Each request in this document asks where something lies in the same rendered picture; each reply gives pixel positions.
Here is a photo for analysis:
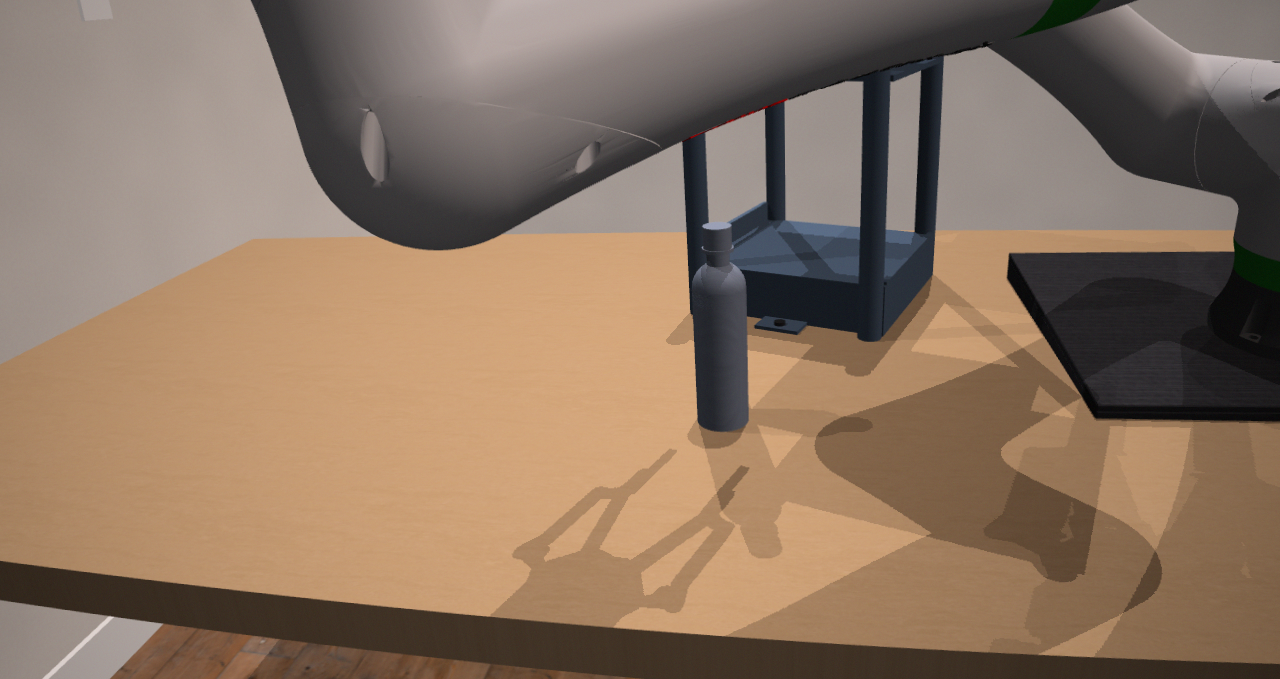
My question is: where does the dark grey bottle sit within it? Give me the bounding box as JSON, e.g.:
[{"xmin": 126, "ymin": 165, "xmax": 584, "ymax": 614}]
[{"xmin": 692, "ymin": 222, "xmax": 749, "ymax": 432}]

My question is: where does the dark blue shelving unit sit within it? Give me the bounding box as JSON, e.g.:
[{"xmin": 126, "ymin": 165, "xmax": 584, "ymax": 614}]
[{"xmin": 682, "ymin": 56, "xmax": 945, "ymax": 342}]

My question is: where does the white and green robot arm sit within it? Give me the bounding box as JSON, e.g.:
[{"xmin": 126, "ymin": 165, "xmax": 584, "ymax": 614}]
[{"xmin": 251, "ymin": 0, "xmax": 1280, "ymax": 363}]

